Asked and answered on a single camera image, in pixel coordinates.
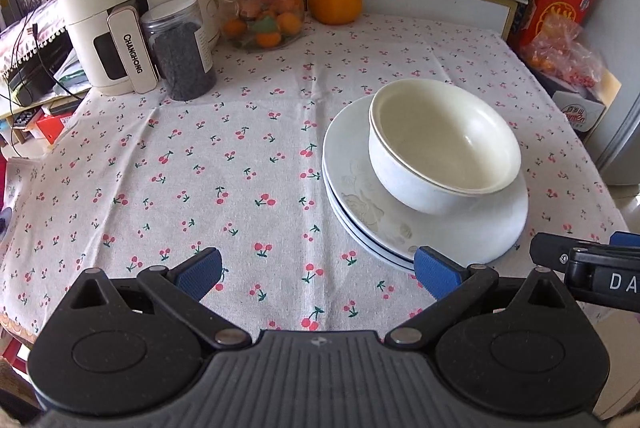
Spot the cherry print tablecloth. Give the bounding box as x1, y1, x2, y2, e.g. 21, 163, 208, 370
0, 11, 632, 345

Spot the plastic bag of snacks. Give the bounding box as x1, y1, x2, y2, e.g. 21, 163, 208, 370
522, 11, 607, 90

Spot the lace trimmed cloth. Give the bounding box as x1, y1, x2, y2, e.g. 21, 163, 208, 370
0, 0, 69, 75

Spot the glass jar of small oranges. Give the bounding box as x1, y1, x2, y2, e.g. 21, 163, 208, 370
220, 0, 306, 54

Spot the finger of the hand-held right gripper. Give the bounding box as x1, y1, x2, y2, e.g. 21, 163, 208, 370
610, 231, 640, 251
530, 232, 576, 278

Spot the blue patterned plate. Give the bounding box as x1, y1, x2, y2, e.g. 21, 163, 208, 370
324, 171, 418, 267
330, 193, 417, 272

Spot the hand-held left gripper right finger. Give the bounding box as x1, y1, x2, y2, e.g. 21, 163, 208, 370
384, 245, 576, 350

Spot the white embossed plate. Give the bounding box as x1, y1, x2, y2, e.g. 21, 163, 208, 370
322, 96, 530, 262

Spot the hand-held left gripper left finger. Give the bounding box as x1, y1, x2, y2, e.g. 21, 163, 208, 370
70, 247, 253, 350

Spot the black electronic device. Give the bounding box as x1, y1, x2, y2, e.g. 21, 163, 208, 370
7, 33, 77, 107

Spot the red flat box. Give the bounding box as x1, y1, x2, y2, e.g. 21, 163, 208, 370
35, 108, 77, 145

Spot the grey refrigerator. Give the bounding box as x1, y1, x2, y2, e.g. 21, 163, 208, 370
570, 0, 640, 187

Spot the plastic jar with dark contents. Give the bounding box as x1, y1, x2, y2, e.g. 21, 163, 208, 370
141, 0, 219, 102

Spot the white straight-sided bowl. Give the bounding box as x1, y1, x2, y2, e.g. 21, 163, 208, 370
368, 81, 523, 216

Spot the dark and white cardboard box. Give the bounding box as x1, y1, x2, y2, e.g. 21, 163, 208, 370
530, 63, 624, 142

